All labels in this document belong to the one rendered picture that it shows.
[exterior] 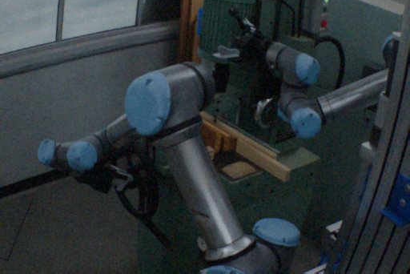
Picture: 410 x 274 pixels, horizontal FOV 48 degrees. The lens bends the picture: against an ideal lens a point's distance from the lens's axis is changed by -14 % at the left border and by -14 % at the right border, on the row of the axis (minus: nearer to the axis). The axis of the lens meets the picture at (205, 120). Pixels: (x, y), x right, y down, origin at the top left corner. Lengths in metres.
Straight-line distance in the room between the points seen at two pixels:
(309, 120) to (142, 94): 0.44
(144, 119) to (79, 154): 0.34
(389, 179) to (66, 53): 2.23
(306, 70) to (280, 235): 0.45
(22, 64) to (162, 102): 1.88
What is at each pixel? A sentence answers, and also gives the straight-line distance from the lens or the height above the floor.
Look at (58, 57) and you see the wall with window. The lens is 2.93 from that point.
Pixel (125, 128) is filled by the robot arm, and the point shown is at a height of 1.15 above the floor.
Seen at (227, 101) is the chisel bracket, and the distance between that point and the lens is 1.85.
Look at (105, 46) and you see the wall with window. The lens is 3.12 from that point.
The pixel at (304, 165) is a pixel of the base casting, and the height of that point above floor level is 0.80.
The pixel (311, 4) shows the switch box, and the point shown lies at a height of 1.43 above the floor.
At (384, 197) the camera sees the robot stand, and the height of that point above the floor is 1.20.
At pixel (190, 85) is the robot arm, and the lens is 1.07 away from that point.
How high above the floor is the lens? 1.73
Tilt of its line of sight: 24 degrees down
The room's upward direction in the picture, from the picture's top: 7 degrees clockwise
